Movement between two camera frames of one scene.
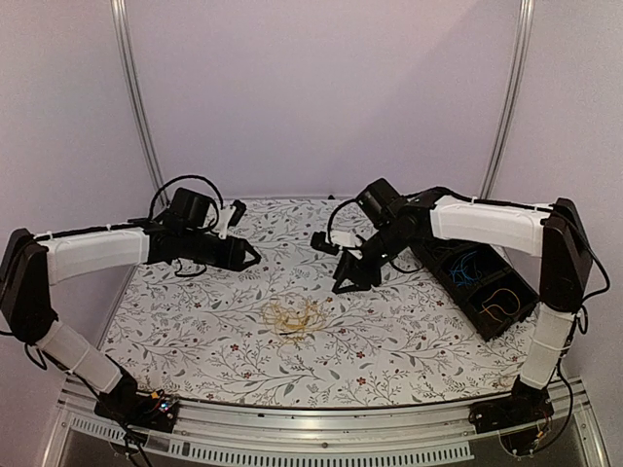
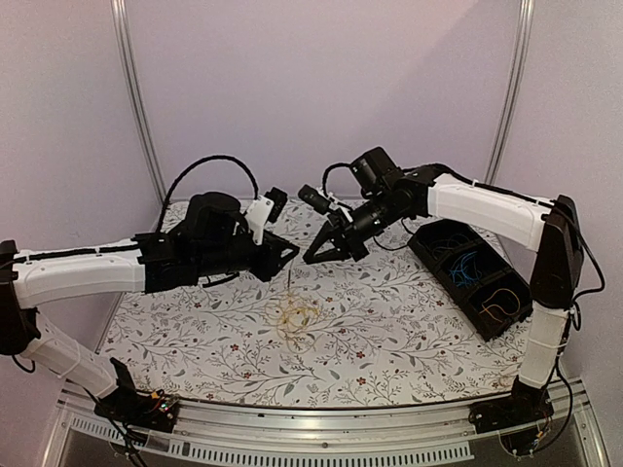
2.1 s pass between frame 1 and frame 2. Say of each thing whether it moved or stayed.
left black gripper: moved
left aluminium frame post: stayed
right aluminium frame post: stayed
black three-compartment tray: stayed
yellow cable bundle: moved
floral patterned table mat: stayed
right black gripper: moved
